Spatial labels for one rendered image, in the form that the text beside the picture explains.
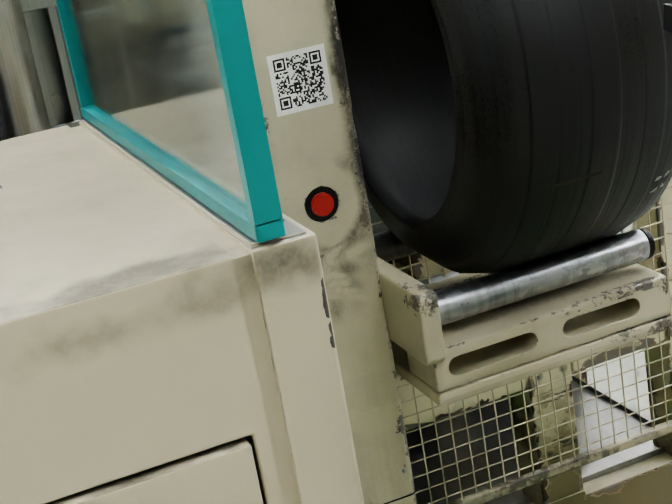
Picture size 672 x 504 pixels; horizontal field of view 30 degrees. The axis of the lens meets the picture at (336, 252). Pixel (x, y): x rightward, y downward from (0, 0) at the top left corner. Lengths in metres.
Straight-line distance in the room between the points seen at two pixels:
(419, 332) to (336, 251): 0.15
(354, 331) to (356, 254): 0.10
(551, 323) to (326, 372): 0.88
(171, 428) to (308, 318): 0.11
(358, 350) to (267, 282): 0.88
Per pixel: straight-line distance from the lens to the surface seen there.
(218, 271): 0.77
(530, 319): 1.65
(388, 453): 1.73
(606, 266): 1.71
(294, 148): 1.55
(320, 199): 1.57
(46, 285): 0.79
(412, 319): 1.57
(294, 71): 1.54
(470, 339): 1.61
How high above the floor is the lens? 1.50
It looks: 18 degrees down
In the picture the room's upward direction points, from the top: 10 degrees counter-clockwise
